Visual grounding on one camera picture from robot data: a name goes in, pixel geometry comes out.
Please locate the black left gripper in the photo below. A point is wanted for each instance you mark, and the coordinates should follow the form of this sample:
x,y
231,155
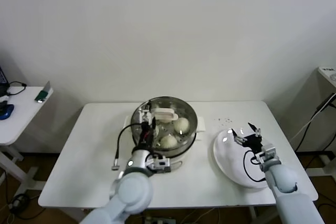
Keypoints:
x,y
146,136

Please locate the black laptop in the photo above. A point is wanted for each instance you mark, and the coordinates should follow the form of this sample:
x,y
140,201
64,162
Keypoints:
x,y
2,77

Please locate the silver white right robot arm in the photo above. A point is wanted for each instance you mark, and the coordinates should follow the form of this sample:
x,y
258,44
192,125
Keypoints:
x,y
283,182

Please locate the green and grey phone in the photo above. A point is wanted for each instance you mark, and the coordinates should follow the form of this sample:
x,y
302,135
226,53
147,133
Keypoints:
x,y
42,93

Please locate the clear round object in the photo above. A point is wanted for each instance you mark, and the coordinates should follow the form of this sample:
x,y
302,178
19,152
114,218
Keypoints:
x,y
333,78

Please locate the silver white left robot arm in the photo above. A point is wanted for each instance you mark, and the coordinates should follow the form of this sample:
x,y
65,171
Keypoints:
x,y
131,190

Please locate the white round plate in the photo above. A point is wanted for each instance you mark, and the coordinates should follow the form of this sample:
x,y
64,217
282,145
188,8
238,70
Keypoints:
x,y
228,161

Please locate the white side table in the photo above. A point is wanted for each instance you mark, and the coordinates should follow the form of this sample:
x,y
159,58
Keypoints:
x,y
23,113

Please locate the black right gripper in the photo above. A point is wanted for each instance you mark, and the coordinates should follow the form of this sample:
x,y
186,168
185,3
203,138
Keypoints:
x,y
252,141

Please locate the stainless steel steamer basket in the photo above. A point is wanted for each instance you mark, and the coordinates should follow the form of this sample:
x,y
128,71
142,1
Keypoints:
x,y
201,123

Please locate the white floor power strip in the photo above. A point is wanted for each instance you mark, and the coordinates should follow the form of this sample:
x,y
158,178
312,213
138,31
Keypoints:
x,y
160,220

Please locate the white desk with label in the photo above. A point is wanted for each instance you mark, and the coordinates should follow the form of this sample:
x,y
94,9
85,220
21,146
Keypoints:
x,y
326,73

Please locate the white electric cooking pot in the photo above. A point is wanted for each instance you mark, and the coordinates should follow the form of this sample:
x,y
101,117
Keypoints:
x,y
176,157

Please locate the blue handheld device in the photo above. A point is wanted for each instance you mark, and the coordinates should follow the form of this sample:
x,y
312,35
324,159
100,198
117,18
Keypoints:
x,y
7,111

